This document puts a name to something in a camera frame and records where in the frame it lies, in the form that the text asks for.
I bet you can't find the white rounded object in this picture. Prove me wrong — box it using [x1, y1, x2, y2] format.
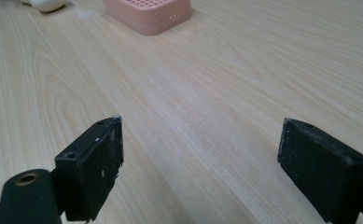
[20, 0, 69, 13]

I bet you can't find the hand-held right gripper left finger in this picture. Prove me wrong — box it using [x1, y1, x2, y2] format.
[54, 115, 125, 223]

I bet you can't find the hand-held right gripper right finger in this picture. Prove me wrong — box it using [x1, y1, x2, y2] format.
[276, 117, 363, 224]

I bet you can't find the pink square perforated box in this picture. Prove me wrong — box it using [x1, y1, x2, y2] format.
[103, 0, 193, 36]

